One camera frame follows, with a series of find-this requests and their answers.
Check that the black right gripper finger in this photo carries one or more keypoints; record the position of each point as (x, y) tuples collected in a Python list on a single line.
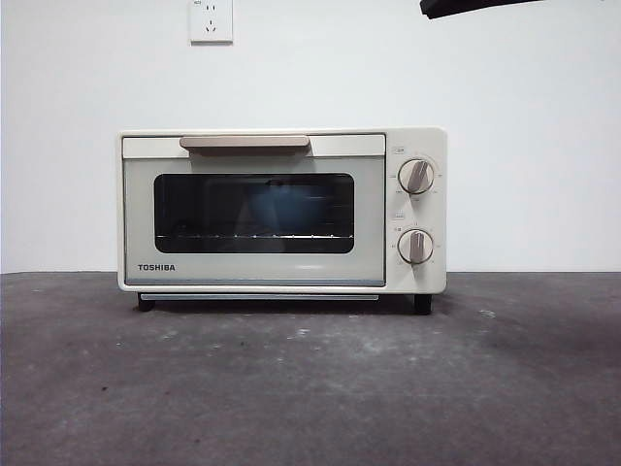
[(446, 7)]

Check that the blue ribbed bowl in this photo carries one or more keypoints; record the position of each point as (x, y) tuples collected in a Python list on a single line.
[(286, 213)]

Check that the cream toaster oven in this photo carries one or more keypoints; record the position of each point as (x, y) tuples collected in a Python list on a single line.
[(439, 218)]

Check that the grey oven crumb tray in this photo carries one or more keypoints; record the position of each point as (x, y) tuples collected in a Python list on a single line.
[(194, 296)]

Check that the temperature knob with beige grip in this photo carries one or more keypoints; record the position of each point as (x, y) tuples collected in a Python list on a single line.
[(415, 176)]

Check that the timer knob with beige grip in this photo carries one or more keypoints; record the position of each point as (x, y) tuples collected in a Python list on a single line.
[(415, 246)]

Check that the white wall socket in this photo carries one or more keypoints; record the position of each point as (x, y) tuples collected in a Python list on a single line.
[(211, 22)]

